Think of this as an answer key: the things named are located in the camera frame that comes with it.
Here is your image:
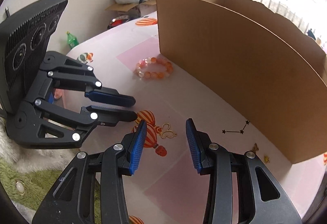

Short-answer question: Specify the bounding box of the orange bead bracelet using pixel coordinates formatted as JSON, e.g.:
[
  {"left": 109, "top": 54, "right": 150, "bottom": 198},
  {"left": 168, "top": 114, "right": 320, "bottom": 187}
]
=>
[{"left": 135, "top": 57, "right": 174, "bottom": 80}]

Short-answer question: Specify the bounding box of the brown cardboard box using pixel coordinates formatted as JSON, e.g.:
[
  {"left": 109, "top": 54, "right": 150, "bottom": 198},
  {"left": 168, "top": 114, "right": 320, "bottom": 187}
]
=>
[{"left": 156, "top": 0, "right": 327, "bottom": 164}]

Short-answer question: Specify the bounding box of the fluffy white green robe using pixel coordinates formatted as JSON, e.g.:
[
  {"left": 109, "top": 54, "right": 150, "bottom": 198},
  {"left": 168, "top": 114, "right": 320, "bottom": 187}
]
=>
[{"left": 0, "top": 122, "right": 103, "bottom": 224}]

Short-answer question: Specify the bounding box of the green soda bottle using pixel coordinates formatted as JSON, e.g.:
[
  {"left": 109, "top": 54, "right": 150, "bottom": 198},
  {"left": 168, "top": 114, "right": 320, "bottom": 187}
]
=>
[{"left": 66, "top": 31, "right": 79, "bottom": 49}]

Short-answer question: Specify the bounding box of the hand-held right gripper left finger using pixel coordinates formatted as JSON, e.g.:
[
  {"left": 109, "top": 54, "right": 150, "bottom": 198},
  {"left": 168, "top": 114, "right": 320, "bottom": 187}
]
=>
[{"left": 32, "top": 120, "right": 148, "bottom": 224}]

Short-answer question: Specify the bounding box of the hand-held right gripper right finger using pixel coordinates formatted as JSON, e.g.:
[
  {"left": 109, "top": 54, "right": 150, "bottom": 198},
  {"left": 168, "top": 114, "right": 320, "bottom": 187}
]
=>
[{"left": 186, "top": 118, "right": 303, "bottom": 224}]

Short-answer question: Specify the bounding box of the pink printed tablecloth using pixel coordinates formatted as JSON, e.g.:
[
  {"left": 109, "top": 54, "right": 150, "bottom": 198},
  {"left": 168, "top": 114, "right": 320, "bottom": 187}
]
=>
[{"left": 60, "top": 11, "right": 327, "bottom": 224}]

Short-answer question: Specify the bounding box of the white pearl button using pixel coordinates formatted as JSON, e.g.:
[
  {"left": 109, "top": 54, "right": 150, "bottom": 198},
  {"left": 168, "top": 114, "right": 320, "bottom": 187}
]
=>
[{"left": 16, "top": 180, "right": 26, "bottom": 195}]

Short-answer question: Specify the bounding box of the red bowl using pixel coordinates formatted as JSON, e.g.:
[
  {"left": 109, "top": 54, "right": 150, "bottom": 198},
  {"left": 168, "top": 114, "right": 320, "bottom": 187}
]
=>
[{"left": 107, "top": 17, "right": 132, "bottom": 30}]

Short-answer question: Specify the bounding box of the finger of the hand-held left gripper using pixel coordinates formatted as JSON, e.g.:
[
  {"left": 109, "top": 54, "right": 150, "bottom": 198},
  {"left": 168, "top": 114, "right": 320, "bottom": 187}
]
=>
[
  {"left": 39, "top": 52, "right": 136, "bottom": 107},
  {"left": 6, "top": 98, "right": 138, "bottom": 150}
]

